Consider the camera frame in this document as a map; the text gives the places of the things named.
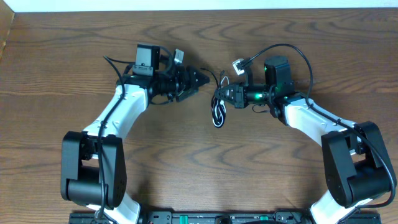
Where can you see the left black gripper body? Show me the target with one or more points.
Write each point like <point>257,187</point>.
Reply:
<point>183,83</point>

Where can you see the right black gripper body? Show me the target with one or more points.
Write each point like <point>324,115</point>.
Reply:
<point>257,94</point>

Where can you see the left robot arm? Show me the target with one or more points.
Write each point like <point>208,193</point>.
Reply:
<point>93,172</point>

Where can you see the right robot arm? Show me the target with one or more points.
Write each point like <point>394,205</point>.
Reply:
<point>356,162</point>

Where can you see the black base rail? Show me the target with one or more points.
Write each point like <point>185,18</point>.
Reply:
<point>280,216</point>

